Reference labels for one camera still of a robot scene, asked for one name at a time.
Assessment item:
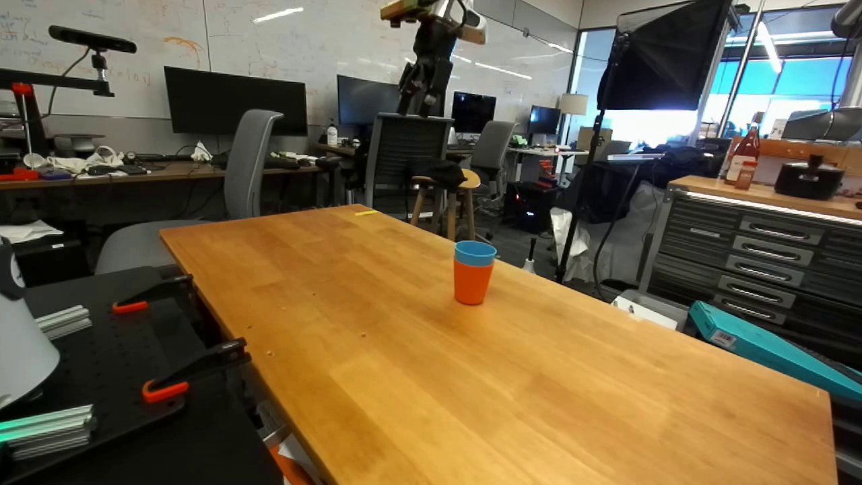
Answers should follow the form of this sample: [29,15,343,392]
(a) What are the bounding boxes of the grey plastic cover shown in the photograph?
[548,182,672,291]

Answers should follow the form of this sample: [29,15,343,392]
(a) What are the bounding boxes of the grey office chair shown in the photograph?
[93,108,285,276]
[467,117,518,200]

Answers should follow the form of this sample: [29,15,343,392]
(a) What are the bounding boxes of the greenish aluminium extrusion bar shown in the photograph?
[0,402,97,465]

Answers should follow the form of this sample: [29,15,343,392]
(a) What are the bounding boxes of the white table lamp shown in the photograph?
[555,92,590,117]

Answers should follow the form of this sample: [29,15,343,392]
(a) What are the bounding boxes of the black camera boom stand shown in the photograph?
[0,47,117,158]

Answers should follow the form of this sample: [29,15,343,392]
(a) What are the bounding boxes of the teal plastic case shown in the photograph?
[688,298,862,407]

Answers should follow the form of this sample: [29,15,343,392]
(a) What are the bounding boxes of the grey office desk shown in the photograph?
[506,143,669,170]

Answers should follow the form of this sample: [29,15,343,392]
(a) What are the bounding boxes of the black computer tower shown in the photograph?
[501,178,555,233]

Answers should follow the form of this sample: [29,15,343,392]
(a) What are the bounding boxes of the large black monitor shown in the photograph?
[163,65,310,140]

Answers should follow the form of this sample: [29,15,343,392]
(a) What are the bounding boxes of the white paper sheets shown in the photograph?
[0,217,64,248]

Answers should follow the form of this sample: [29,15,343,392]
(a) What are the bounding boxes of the black clamp with orange handle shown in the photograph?
[139,336,250,408]
[112,271,198,318]

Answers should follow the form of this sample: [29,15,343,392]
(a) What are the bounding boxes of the dark mesh office chair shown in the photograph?
[361,109,455,217]

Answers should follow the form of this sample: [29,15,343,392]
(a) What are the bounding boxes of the orange plastic cup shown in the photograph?
[454,257,499,309]

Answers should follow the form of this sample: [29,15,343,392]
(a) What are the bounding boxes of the black stereo camera bar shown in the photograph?
[47,23,140,57]

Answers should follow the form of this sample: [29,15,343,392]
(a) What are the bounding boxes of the blue plastic cup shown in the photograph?
[454,237,501,268]

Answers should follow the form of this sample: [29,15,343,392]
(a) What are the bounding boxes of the brown wooden desk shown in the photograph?
[0,158,361,225]

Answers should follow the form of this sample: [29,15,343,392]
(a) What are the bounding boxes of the white rounded shade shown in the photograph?
[0,292,62,412]

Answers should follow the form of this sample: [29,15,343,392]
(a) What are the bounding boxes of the black softbox light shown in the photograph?
[596,0,735,115]

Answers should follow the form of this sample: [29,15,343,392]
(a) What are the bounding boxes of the black computer monitor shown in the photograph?
[334,72,405,128]

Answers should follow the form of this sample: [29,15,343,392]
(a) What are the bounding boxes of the white cable pile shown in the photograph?
[21,143,129,178]

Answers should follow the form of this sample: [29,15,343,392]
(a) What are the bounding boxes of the wooden stool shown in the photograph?
[411,166,486,241]

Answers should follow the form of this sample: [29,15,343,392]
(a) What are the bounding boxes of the black perforated pegboard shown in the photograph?
[0,264,285,485]

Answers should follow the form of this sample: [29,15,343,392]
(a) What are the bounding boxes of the white cardboard box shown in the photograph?
[611,288,689,333]

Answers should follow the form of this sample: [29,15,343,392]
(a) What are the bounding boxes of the small black monitor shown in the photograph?
[525,105,564,140]
[450,88,499,133]

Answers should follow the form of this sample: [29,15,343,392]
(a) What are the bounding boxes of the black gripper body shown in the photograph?
[405,12,463,69]

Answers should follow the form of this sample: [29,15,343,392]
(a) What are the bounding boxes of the grey metal drawer cabinet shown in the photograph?
[640,171,862,361]

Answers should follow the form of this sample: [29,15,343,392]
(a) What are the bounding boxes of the red and white bottle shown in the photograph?
[723,124,766,190]

